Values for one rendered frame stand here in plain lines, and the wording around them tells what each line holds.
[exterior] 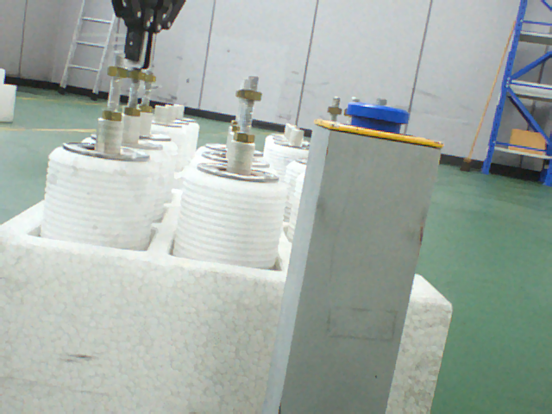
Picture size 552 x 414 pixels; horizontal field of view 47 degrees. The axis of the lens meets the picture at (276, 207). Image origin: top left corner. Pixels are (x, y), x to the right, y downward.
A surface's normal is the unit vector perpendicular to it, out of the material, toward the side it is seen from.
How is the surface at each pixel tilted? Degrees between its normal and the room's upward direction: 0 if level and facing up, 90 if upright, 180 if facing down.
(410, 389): 90
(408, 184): 90
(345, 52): 90
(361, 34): 90
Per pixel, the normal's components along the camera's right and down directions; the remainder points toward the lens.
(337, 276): 0.08, 0.18
